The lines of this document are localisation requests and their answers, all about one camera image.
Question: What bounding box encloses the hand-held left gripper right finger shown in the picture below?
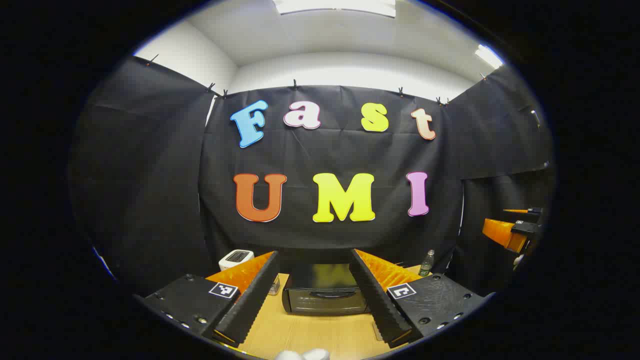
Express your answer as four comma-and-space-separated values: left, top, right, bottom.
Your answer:
348, 248, 489, 350

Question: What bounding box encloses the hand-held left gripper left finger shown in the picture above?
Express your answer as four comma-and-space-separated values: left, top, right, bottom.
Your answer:
133, 250, 280, 348

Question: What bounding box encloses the black electric oven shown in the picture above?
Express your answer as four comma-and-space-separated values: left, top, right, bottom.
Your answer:
281, 263, 373, 316

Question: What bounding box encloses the white toaster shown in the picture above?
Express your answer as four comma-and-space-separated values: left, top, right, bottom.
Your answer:
218, 249, 255, 272

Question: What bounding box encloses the clear plastic bottle green label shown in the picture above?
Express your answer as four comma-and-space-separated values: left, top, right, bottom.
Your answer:
419, 249, 436, 278

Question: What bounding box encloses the black backdrop cloth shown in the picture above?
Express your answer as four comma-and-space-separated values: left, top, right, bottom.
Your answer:
70, 55, 556, 301

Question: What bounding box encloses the ceiling light panel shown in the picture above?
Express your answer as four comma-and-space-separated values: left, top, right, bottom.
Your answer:
272, 0, 397, 19
474, 44, 504, 70

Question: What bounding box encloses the row of black cloth clips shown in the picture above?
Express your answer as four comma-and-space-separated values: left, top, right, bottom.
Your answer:
146, 54, 489, 107

